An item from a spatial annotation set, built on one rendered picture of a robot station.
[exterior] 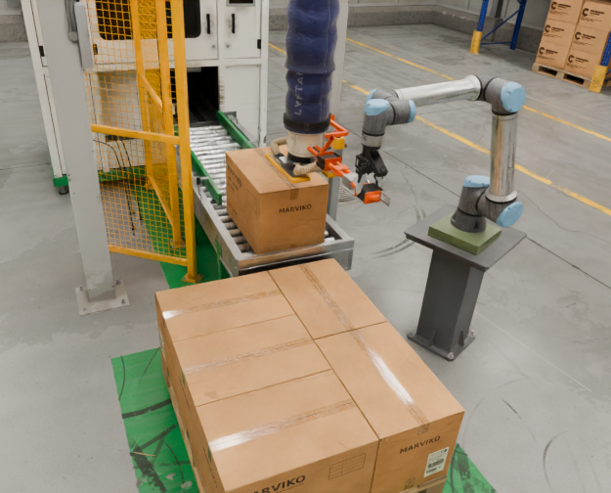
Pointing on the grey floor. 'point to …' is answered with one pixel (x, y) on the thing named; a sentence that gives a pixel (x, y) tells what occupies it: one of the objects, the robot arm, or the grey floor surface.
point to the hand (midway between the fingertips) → (369, 191)
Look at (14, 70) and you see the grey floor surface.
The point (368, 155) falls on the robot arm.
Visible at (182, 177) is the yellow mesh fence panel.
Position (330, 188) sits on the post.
